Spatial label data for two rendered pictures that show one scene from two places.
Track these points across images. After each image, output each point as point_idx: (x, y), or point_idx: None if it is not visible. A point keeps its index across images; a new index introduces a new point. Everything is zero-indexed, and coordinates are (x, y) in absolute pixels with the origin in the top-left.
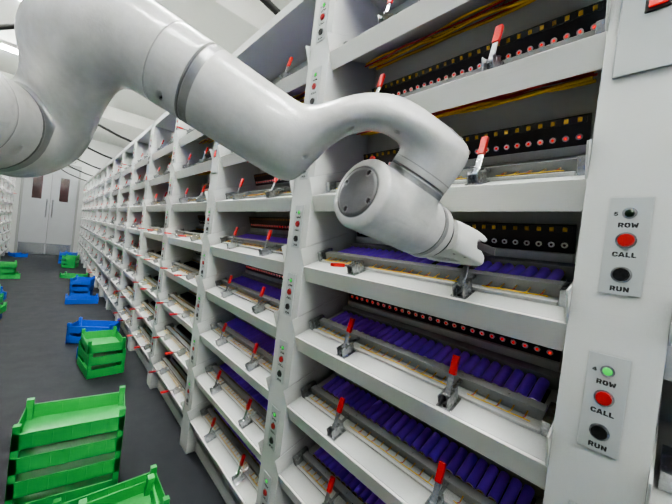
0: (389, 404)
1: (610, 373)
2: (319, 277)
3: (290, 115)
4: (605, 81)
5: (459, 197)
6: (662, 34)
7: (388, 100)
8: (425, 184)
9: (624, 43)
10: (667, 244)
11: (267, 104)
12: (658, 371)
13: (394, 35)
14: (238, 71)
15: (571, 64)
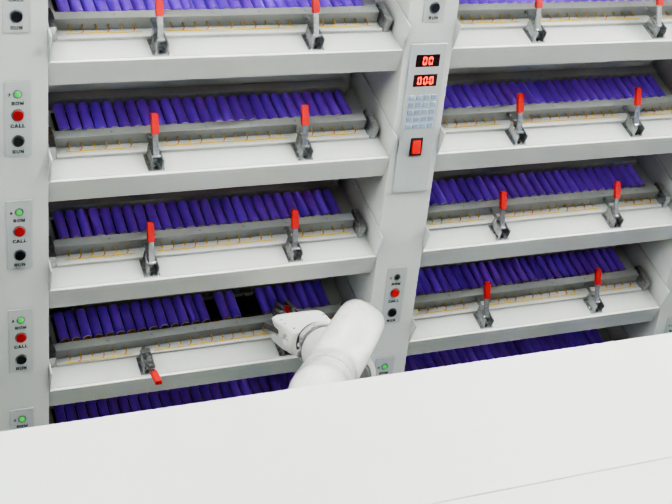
0: None
1: (386, 367)
2: (86, 394)
3: (357, 372)
4: (387, 193)
5: (284, 273)
6: (415, 171)
7: (380, 329)
8: None
9: (398, 171)
10: (410, 291)
11: (356, 376)
12: (404, 356)
13: (182, 77)
14: (353, 372)
15: (366, 170)
